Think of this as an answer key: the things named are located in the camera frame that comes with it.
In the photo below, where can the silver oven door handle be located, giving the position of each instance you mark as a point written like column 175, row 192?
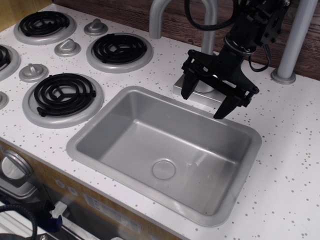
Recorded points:
column 25, row 192

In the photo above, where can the left edge coil burner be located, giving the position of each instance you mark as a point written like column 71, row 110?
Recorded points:
column 9, row 61

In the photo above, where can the grey vertical pole with base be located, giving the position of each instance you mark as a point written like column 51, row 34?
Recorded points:
column 284, row 74

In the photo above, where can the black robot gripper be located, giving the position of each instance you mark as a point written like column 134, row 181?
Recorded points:
column 223, row 73

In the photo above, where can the silver stove knob middle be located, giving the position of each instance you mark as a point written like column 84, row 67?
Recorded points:
column 67, row 48

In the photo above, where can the silver stove knob left edge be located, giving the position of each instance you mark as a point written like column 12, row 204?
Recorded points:
column 3, row 100

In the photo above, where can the back right coil burner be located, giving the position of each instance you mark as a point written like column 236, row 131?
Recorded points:
column 119, row 53

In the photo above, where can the silver stove knob back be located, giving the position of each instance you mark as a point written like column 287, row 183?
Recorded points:
column 95, row 28

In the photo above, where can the grey sink basin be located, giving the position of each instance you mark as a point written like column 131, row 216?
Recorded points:
column 138, row 127

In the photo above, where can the silver stove knob front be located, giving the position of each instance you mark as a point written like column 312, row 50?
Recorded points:
column 33, row 73

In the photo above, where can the silver oven dial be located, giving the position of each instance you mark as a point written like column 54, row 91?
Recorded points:
column 14, row 167

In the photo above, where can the round sink drain plug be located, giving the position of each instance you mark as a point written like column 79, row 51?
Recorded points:
column 164, row 169

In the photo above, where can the silver stove knob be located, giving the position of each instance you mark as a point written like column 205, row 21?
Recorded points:
column 33, row 73
column 67, row 48
column 95, row 28

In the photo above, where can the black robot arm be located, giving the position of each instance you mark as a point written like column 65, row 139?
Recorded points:
column 255, row 23

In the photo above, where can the back left coil burner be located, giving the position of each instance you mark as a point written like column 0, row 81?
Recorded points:
column 44, row 28

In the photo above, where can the front right coil burner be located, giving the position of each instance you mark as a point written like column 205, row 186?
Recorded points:
column 62, row 100

